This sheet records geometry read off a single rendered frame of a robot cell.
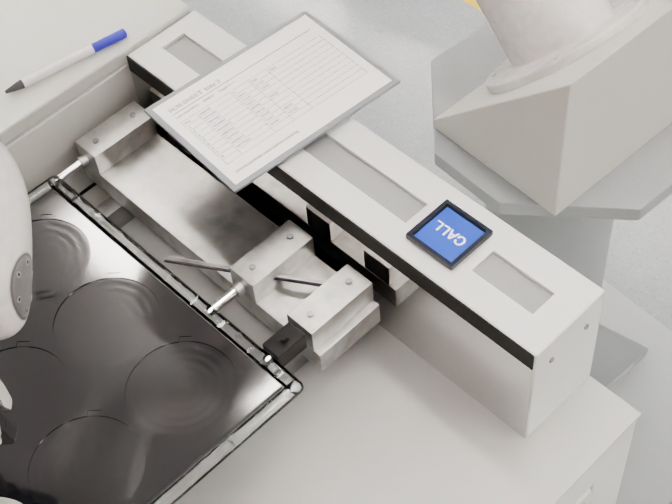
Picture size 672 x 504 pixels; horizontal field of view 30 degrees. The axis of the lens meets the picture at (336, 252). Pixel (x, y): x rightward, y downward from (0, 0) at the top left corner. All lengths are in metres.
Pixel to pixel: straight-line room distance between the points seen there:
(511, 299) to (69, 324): 0.41
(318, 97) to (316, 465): 0.36
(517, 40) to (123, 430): 0.57
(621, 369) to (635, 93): 0.93
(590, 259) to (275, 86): 0.50
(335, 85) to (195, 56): 0.16
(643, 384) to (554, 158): 0.96
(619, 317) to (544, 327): 1.18
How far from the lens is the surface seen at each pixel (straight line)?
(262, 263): 1.20
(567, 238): 1.50
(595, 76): 1.23
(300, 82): 1.27
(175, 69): 1.32
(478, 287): 1.11
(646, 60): 1.30
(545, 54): 1.33
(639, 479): 2.10
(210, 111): 1.25
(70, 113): 1.33
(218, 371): 1.15
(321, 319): 1.15
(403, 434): 1.19
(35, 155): 1.34
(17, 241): 0.88
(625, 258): 2.36
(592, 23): 1.33
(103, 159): 1.33
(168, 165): 1.33
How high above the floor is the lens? 1.85
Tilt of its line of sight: 52 degrees down
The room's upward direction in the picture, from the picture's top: 6 degrees counter-clockwise
